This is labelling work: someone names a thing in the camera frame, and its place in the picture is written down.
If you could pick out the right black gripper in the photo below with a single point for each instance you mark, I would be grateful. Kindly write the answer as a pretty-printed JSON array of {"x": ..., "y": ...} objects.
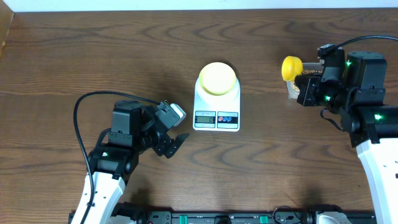
[{"x": 306, "y": 96}]

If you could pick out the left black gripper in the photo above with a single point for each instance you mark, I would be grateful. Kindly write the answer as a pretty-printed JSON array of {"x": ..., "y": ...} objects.
[{"x": 170, "y": 146}]

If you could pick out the yellow measuring scoop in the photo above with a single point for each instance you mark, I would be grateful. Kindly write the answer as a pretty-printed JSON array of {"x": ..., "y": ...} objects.
[{"x": 291, "y": 67}]

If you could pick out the white digital kitchen scale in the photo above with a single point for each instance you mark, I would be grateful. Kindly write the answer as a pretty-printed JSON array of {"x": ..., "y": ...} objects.
[{"x": 217, "y": 113}]

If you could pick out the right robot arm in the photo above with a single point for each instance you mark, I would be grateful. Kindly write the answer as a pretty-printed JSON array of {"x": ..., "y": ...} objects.
[{"x": 352, "y": 86}]

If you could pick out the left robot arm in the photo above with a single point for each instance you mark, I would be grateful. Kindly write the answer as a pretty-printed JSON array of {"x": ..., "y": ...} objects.
[{"x": 135, "y": 128}]

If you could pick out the yellow bowl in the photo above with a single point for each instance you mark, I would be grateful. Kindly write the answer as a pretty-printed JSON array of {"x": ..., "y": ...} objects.
[{"x": 217, "y": 78}]

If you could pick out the soybeans pile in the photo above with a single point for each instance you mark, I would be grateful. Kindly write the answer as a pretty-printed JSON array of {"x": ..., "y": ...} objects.
[{"x": 301, "y": 81}]

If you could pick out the clear plastic container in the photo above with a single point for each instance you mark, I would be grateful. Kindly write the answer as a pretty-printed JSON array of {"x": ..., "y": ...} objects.
[{"x": 308, "y": 66}]

